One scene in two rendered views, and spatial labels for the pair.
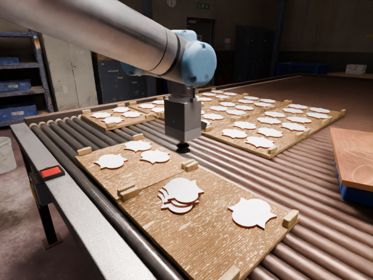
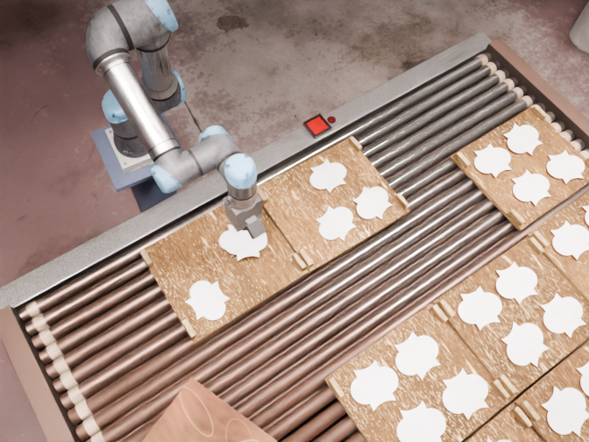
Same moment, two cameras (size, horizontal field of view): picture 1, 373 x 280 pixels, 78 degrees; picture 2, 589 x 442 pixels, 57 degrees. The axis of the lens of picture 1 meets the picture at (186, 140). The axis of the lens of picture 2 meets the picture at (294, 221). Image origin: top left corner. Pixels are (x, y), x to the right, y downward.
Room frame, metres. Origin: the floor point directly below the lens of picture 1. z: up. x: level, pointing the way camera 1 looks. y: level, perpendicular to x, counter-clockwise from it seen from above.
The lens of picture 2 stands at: (0.78, -0.67, 2.52)
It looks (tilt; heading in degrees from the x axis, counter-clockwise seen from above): 63 degrees down; 92
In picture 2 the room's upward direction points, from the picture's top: 7 degrees clockwise
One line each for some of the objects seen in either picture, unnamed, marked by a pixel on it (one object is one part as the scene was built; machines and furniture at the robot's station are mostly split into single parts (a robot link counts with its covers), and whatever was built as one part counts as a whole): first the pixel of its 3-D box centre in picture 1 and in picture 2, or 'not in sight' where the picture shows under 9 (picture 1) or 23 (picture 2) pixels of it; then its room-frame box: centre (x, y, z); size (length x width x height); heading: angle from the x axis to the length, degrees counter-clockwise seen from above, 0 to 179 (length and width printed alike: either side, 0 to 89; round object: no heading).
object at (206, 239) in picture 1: (203, 211); (223, 262); (0.56, -0.05, 0.93); 0.41 x 0.35 x 0.02; 42
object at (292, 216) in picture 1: (290, 218); (189, 329); (0.50, -0.28, 0.95); 0.06 x 0.02 x 0.03; 132
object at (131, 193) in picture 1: (129, 194); not in sight; (0.61, 0.18, 0.95); 0.06 x 0.02 x 0.03; 132
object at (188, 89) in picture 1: (182, 86); (241, 193); (0.61, 0.01, 1.28); 0.08 x 0.08 x 0.05
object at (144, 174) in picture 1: (134, 161); (330, 201); (0.87, 0.22, 0.93); 0.41 x 0.35 x 0.02; 41
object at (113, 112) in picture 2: not in sight; (125, 110); (0.16, 0.37, 1.08); 0.13 x 0.12 x 0.14; 41
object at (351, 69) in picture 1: (356, 69); not in sight; (5.97, -4.20, 0.86); 0.37 x 0.30 x 0.22; 36
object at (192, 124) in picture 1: (188, 114); (246, 213); (0.63, -0.01, 1.20); 0.12 x 0.09 x 0.16; 133
